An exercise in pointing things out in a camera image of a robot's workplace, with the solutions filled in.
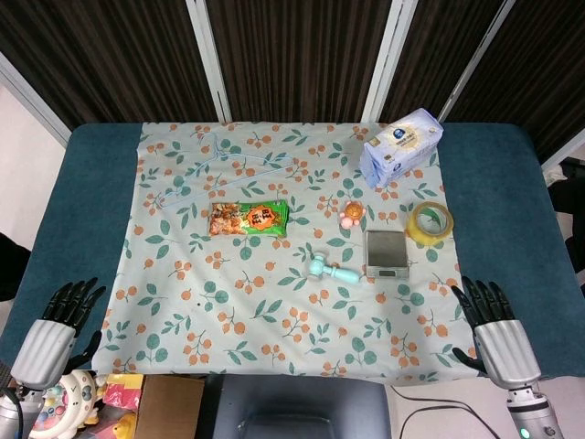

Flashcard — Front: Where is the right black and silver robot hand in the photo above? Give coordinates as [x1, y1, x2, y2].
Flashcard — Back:
[450, 275, 543, 391]

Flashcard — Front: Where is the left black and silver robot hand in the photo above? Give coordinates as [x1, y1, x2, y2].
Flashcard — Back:
[9, 277, 108, 390]

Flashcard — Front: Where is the light blue toy hammer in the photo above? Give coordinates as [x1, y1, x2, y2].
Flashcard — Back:
[306, 253, 364, 284]

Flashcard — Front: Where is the small digital scale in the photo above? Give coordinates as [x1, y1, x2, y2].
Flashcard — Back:
[364, 230, 410, 280]

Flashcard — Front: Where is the white round baby toy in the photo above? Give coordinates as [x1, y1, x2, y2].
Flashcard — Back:
[27, 369, 100, 439]

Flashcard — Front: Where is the pink red toy block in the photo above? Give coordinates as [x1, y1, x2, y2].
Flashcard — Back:
[101, 373, 145, 409]

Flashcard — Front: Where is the yellow duck toy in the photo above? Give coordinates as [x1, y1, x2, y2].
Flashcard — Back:
[107, 410, 138, 439]

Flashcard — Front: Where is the brown cardboard box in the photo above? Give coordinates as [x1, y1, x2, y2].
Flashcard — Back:
[135, 374, 206, 439]

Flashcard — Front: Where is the clear yellowish tape roll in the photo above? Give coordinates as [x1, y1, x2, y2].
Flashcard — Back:
[406, 201, 453, 244]

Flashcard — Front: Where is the black object beside table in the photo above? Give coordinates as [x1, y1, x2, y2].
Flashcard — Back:
[544, 156, 585, 294]

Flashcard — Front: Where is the pink orange turtle toy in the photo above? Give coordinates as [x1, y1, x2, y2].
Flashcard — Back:
[338, 199, 367, 230]

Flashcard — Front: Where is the black robot torso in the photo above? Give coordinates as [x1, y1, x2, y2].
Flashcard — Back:
[200, 375, 389, 439]

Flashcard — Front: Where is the pale blue paper package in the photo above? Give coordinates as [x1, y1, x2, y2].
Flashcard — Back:
[359, 108, 444, 187]

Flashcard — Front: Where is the floral leaf print tablecloth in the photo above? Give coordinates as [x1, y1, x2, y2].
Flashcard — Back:
[90, 121, 481, 384]

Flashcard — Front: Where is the green orange snack bag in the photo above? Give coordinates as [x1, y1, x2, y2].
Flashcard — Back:
[208, 198, 290, 238]

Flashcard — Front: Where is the black cable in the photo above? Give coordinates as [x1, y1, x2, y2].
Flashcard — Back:
[390, 385, 514, 439]

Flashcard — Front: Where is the light blue wire hanger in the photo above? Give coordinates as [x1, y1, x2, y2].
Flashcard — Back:
[162, 134, 297, 210]

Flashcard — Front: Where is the white double screen post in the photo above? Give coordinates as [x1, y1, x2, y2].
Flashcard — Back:
[186, 0, 232, 123]

